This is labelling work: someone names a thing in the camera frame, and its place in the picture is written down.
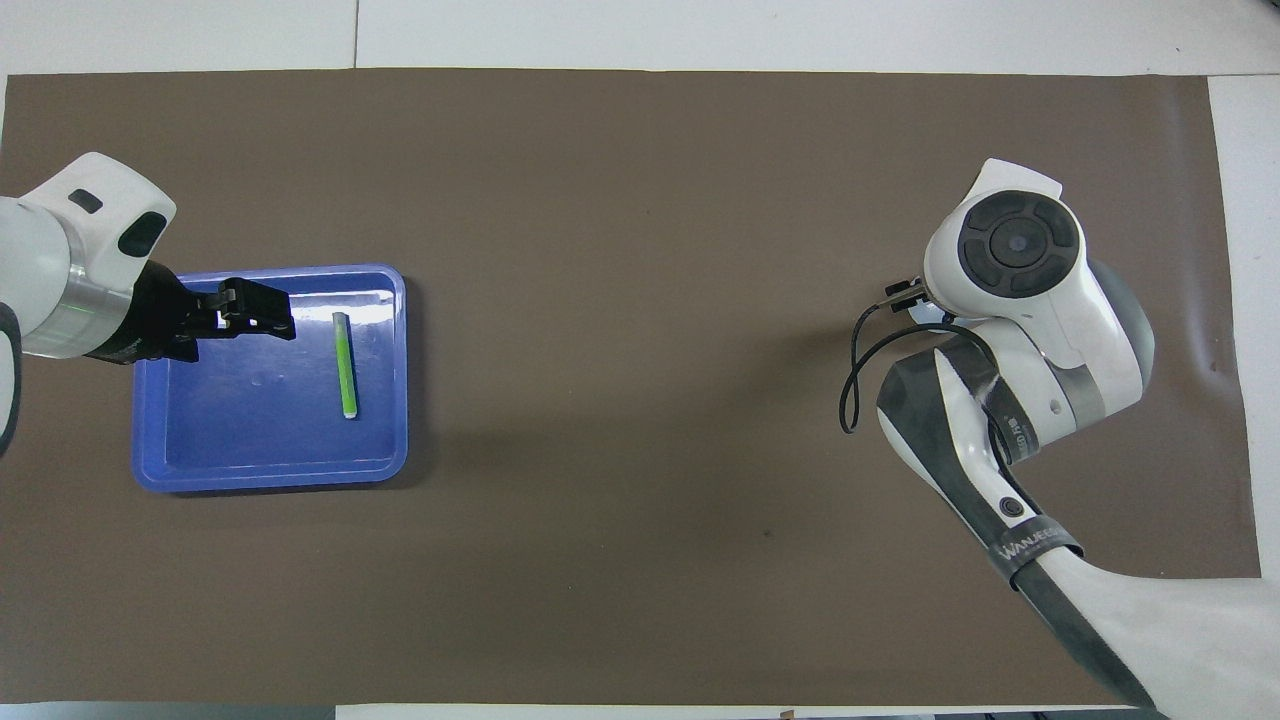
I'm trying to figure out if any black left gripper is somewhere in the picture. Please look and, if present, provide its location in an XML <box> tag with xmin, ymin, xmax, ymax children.
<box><xmin>88</xmin><ymin>260</ymin><xmax>298</xmax><ymax>366</ymax></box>

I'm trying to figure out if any green pen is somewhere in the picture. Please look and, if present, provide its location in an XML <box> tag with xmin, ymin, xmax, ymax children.
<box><xmin>332</xmin><ymin>312</ymin><xmax>359</xmax><ymax>419</ymax></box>

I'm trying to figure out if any blue plastic tray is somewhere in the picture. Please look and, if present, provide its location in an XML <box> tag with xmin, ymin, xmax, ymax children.
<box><xmin>132</xmin><ymin>263</ymin><xmax>409</xmax><ymax>494</ymax></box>

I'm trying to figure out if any brown table mat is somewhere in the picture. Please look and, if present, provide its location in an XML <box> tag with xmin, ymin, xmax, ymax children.
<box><xmin>0</xmin><ymin>68</ymin><xmax>1261</xmax><ymax>706</ymax></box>

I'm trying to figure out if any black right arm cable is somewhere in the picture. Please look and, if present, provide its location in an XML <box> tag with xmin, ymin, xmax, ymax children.
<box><xmin>838</xmin><ymin>290</ymin><xmax>1001</xmax><ymax>436</ymax></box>

